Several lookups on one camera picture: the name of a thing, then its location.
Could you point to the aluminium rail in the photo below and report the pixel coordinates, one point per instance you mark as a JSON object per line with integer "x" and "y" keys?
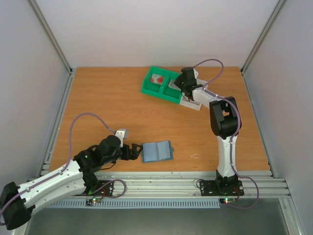
{"x": 271, "y": 168}
{"x": 171, "y": 184}
{"x": 54, "y": 131}

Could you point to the green bin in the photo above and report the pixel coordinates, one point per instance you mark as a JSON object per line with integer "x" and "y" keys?
{"x": 150, "y": 88}
{"x": 169, "y": 94}

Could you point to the grey slotted cable duct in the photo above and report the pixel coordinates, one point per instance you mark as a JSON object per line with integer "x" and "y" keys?
{"x": 115, "y": 204}

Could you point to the right circuit board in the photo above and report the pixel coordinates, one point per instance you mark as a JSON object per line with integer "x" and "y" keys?
{"x": 228, "y": 200}

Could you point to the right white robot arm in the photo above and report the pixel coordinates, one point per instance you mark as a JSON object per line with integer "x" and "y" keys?
{"x": 225, "y": 123}

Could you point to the middle green bin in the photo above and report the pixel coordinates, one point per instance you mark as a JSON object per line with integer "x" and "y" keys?
{"x": 169, "y": 94}

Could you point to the blue card holder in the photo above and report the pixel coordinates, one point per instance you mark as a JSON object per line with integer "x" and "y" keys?
{"x": 157, "y": 151}

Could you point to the circuit board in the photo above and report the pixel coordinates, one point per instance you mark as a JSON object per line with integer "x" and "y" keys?
{"x": 228, "y": 200}
{"x": 93, "y": 201}

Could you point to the left side aluminium rail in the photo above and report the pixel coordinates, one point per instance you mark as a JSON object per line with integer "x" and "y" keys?
{"x": 54, "y": 131}

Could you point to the right aluminium frame post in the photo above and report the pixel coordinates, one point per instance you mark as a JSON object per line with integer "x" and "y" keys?
{"x": 263, "y": 34}

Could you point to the front aluminium rail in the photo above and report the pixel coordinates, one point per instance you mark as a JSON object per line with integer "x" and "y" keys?
{"x": 171, "y": 184}

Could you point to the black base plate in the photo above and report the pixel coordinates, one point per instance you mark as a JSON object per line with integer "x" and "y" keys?
{"x": 102, "y": 187}
{"x": 211, "y": 188}

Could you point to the right side aluminium rail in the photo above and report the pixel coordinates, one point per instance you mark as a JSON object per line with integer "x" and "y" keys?
{"x": 271, "y": 168}

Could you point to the aluminium frame post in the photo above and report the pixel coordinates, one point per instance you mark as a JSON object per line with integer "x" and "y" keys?
{"x": 263, "y": 34}
{"x": 39, "y": 14}

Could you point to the red circle card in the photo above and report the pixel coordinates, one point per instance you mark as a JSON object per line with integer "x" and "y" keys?
{"x": 157, "y": 79}

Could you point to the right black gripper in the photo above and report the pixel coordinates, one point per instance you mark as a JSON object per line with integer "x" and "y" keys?
{"x": 180, "y": 82}

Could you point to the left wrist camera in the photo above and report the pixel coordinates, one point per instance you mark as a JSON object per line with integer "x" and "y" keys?
{"x": 122, "y": 134}

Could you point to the left aluminium frame post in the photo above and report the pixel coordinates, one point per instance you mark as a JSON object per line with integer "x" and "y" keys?
{"x": 39, "y": 14}

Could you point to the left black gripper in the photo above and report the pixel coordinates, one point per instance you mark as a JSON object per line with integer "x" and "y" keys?
{"x": 134, "y": 155}

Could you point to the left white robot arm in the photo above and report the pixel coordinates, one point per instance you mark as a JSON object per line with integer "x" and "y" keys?
{"x": 18, "y": 203}

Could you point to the left circuit board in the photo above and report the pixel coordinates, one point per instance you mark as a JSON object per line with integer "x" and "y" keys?
{"x": 93, "y": 201}

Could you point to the left green bin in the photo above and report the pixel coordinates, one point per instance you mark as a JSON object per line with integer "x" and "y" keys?
{"x": 150, "y": 88}

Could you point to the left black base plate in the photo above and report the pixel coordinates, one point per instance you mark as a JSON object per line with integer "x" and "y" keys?
{"x": 102, "y": 187}

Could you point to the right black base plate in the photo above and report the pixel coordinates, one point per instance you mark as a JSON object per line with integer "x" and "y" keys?
{"x": 211, "y": 188}

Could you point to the white bin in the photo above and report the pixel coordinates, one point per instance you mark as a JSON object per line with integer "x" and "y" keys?
{"x": 193, "y": 105}

